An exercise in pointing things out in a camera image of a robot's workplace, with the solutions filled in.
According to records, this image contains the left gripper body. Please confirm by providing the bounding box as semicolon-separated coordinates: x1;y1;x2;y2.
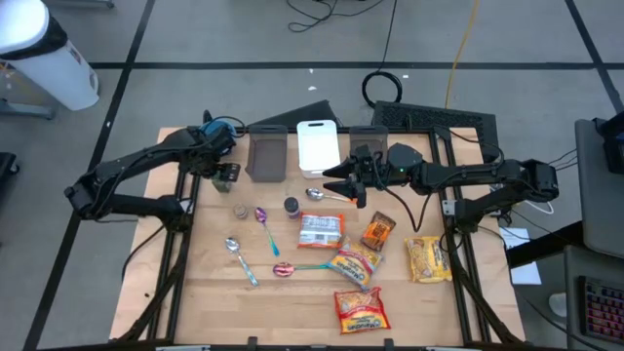
194;136;238;170

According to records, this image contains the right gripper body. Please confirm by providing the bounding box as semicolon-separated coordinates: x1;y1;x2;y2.
351;143;391;210

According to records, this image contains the orange white ramen packet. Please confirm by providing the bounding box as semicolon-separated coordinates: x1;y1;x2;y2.
296;211;346;251

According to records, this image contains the purple iridescent spoon teal handle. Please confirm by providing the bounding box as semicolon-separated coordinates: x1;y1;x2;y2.
253;207;282;258

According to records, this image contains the small orange brown snack packet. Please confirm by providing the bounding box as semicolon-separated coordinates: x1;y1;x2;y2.
360;211;397;253

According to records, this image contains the silver spoon blue handle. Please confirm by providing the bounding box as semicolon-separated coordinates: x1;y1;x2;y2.
224;237;260;288

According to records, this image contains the pink iridescent spoon rainbow handle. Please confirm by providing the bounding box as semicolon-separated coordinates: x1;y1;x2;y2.
272;261;332;279

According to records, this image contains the blue bowl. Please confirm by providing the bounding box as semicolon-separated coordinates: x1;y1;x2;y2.
199;120;239;141

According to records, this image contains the gray plastic bin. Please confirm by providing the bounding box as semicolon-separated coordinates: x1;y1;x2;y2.
245;124;289;184
349;125;390;162

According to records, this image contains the white plastic bin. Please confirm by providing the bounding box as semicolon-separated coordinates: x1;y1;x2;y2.
295;119;341;180

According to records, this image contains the black-lid purple-label spice jar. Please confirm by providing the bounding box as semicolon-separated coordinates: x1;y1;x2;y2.
283;196;302;221

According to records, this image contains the blue yellow ramen packet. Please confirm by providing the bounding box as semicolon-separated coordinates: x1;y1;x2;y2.
326;236;385;293

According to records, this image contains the black perforated panel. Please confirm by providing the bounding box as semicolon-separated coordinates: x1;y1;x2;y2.
370;100;499;167

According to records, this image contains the red yellow ramen packet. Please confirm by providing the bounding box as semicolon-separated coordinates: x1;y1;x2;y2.
333;286;392;335

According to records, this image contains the white trash can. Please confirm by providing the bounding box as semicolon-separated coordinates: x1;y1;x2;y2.
0;0;100;112

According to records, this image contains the white paper sheet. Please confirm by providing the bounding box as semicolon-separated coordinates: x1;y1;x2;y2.
499;226;543;287

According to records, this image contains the gray furniture base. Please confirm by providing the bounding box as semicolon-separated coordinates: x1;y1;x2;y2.
0;97;55;121

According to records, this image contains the gray desk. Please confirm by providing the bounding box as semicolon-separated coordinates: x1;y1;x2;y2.
564;243;624;351
574;119;624;259

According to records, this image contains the white computer mouse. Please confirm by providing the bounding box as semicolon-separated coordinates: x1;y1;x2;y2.
548;292;569;318

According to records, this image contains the black device on desk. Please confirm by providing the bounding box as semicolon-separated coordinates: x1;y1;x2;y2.
593;111;624;176

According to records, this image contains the backlit keyboard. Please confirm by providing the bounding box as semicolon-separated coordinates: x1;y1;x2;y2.
578;275;624;345

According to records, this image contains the silver spoon orange handle tip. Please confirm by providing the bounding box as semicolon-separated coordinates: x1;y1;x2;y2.
305;187;360;205

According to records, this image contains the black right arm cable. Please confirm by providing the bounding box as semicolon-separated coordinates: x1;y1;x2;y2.
374;155;435;233

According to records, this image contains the coiled black floor cable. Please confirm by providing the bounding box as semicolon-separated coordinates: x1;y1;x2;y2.
361;70;405;109

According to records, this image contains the yellow cable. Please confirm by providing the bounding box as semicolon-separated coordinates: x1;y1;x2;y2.
444;0;482;109

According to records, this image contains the tangled black floor cable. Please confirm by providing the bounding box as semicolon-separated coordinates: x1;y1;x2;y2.
285;0;399;34

